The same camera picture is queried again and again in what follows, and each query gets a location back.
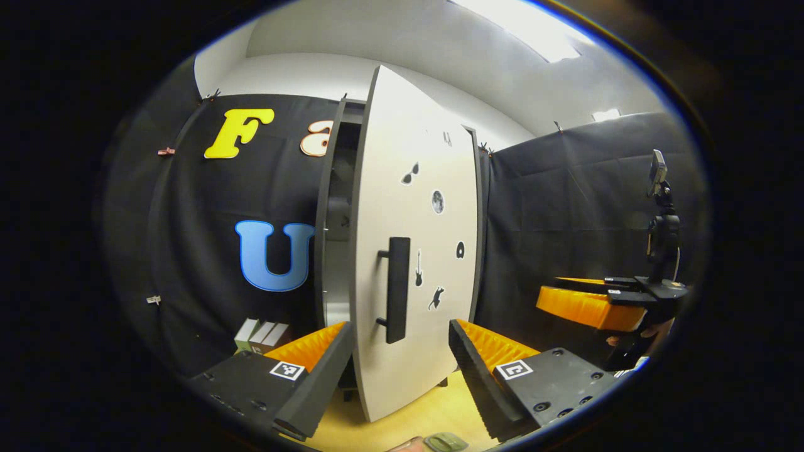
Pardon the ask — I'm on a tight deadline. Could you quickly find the black backdrop cloth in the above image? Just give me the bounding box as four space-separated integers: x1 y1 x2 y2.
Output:
104 55 707 377

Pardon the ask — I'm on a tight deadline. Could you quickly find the long ceiling light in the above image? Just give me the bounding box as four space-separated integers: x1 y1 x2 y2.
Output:
449 0 594 63

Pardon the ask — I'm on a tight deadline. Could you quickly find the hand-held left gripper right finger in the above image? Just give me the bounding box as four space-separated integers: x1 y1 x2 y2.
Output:
448 319 620 442

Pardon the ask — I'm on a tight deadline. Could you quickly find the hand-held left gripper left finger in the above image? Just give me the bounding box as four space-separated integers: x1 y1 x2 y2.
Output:
187 321 356 441

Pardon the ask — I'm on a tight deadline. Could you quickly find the black door handle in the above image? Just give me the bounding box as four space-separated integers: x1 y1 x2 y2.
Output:
376 237 411 345

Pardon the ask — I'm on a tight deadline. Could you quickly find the olive green bottle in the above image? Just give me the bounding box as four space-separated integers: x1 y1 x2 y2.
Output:
424 432 469 452

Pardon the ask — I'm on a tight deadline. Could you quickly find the beige cabinet door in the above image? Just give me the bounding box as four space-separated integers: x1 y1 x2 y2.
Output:
350 65 481 422

